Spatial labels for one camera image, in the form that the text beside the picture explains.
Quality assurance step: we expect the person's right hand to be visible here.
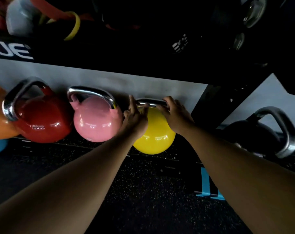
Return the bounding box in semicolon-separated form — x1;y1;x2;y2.
156;96;196;136

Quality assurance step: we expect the person's left hand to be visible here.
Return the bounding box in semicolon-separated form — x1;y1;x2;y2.
117;95;150;140

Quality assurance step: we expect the yellow kettlebell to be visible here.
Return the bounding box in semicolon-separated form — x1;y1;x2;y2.
132;98;176;155

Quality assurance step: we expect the person's right forearm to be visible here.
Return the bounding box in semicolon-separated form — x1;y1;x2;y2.
179;125;295;234

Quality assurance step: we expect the person's left forearm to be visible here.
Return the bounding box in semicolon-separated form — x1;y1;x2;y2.
0;130;138;234

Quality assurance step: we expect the pink kettlebell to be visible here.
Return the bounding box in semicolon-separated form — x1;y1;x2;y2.
67;86;123;143

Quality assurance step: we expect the black metal storage rack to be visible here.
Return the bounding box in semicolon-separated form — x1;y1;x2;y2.
0;0;295;134

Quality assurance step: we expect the black kettlebell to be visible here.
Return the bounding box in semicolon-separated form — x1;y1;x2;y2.
222;106;295;159

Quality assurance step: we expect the red kettlebell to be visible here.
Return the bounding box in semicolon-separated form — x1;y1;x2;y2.
2;77;73;144

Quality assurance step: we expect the yellow resistance band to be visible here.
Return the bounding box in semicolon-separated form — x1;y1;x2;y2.
39;11;81;41

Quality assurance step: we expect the orange resistance band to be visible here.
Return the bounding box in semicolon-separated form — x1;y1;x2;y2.
28;0;94;22

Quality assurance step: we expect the white kettlebell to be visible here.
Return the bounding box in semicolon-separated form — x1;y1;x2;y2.
6;0;41;37

